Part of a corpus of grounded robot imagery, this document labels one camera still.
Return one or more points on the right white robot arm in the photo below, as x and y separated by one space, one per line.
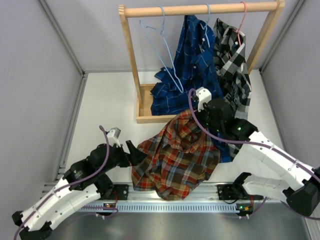
298 184

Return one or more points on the red brown plaid shirt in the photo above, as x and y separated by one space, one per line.
179 158

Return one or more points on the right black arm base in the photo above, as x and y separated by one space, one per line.
230 193

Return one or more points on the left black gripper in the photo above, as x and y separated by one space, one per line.
136 156

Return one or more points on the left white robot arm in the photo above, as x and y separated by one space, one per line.
86 181

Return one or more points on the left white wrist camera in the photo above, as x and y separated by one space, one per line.
113 137

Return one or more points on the aluminium mounting rail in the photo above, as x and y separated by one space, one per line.
204 192

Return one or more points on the wooden clothes rack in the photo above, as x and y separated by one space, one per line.
144 99

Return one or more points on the blue hanger with shirt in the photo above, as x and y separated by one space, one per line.
205 28

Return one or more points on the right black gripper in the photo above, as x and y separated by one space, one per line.
206 108

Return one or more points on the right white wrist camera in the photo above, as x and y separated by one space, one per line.
204 96

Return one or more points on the blue plaid shirt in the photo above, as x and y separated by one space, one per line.
193 68

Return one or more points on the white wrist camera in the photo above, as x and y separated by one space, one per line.
204 96
113 137

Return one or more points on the black white plaid shirt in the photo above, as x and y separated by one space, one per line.
229 57

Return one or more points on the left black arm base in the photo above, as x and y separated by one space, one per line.
119 192

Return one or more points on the pink wire hanger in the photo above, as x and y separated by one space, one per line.
241 22

